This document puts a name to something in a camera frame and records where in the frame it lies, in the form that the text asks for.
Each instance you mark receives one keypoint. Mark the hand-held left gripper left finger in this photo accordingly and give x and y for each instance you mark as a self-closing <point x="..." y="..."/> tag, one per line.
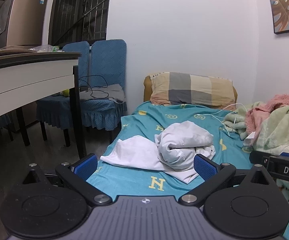
<point x="85" y="166"/>

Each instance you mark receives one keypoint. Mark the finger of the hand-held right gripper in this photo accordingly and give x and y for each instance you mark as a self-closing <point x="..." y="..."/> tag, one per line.
<point x="259" y="158"/>

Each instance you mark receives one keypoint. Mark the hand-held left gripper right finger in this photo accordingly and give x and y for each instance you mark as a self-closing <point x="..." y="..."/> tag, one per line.
<point x="204" y="168"/>

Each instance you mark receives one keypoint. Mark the white t-shirt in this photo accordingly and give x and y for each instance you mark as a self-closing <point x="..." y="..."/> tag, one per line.
<point x="182" y="135"/>

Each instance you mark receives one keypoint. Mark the white fabric tag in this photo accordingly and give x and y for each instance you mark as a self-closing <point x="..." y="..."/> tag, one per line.
<point x="249" y="140"/>

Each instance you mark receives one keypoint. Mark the green fleece blanket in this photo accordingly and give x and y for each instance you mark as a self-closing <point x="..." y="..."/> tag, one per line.
<point x="277" y="130"/>

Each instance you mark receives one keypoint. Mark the pink fleece blanket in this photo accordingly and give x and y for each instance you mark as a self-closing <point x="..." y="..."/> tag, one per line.
<point x="255" y="117"/>

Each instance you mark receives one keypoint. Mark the teal patterned bedsheet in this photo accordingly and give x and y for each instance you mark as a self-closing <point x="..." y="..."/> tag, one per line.
<point x="144" y="120"/>

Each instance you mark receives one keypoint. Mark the yellow-green ball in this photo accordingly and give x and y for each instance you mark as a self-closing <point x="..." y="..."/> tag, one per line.
<point x="66" y="93"/>

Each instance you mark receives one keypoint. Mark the black power adapter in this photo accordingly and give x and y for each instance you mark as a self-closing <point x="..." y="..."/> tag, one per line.
<point x="84" y="89"/>

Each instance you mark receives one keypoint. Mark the grey cloth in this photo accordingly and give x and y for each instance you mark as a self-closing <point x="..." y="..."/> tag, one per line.
<point x="112" y="92"/>

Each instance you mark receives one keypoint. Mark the plaid pillow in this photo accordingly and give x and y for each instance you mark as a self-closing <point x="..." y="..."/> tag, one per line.
<point x="192" y="90"/>

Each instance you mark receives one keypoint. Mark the white table, black legs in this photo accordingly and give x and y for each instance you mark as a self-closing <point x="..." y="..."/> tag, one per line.
<point x="22" y="80"/>

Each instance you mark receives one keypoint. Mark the small green container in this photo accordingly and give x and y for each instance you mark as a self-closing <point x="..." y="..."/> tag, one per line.
<point x="57" y="48"/>

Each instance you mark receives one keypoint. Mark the clear plastic bag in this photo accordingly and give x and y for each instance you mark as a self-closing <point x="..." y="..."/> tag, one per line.
<point x="41" y="48"/>

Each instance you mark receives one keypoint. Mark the brown tray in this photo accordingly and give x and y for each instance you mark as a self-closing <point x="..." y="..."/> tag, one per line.
<point x="9" y="48"/>

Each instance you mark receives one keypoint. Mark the black window grille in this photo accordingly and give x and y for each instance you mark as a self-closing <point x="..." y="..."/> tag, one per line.
<point x="79" y="10"/>

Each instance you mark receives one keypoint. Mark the beige refrigerator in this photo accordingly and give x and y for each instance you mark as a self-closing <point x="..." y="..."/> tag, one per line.
<point x="27" y="20"/>

